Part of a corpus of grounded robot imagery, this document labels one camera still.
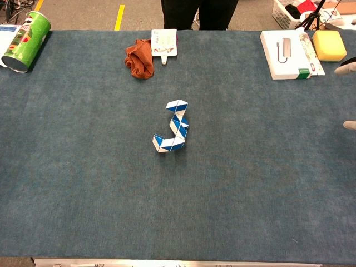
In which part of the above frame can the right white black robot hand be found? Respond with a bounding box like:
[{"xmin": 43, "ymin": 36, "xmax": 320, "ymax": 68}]
[{"xmin": 334, "ymin": 57, "xmax": 356, "ymax": 131}]

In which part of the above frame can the blue white snake puzzle toy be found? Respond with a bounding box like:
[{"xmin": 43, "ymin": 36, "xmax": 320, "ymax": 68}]
[{"xmin": 152, "ymin": 99, "xmax": 190, "ymax": 154}]

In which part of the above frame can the green Pringles can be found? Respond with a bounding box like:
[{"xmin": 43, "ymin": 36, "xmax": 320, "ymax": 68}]
[{"xmin": 1, "ymin": 11, "xmax": 52, "ymax": 73}]

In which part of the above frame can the black tripod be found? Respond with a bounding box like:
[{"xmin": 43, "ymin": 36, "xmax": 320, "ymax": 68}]
[{"xmin": 301, "ymin": 0, "xmax": 327, "ymax": 31}]

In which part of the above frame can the white spouted refill pouch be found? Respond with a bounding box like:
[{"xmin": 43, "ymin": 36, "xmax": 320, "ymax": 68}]
[{"xmin": 151, "ymin": 28, "xmax": 178, "ymax": 66}]

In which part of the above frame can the white plastic basket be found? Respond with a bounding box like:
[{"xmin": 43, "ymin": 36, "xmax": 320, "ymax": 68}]
[{"xmin": 271, "ymin": 0, "xmax": 308, "ymax": 30}]

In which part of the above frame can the blue felt table mat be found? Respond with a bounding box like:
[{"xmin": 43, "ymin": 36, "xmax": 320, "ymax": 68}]
[{"xmin": 0, "ymin": 29, "xmax": 356, "ymax": 264}]

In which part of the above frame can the brown cardboard box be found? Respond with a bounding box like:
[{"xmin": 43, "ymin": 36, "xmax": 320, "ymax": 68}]
[{"xmin": 324, "ymin": 0, "xmax": 356, "ymax": 15}]

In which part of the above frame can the orange crumpled cloth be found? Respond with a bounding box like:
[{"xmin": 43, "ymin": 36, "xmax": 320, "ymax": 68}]
[{"xmin": 123, "ymin": 38, "xmax": 155, "ymax": 80}]

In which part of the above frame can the yellow sponge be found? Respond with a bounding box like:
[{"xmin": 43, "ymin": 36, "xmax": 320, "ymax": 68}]
[{"xmin": 311, "ymin": 29, "xmax": 348, "ymax": 62}]

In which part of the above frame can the person in black trousers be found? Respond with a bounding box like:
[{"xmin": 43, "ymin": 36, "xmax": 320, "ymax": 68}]
[{"xmin": 161, "ymin": 0, "xmax": 239, "ymax": 31}]

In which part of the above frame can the white USB hub box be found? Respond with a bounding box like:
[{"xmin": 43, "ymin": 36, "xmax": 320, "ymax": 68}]
[{"xmin": 260, "ymin": 29, "xmax": 313, "ymax": 81}]

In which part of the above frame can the white printed carton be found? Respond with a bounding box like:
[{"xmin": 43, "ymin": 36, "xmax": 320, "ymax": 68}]
[{"xmin": 319, "ymin": 8, "xmax": 343, "ymax": 25}]

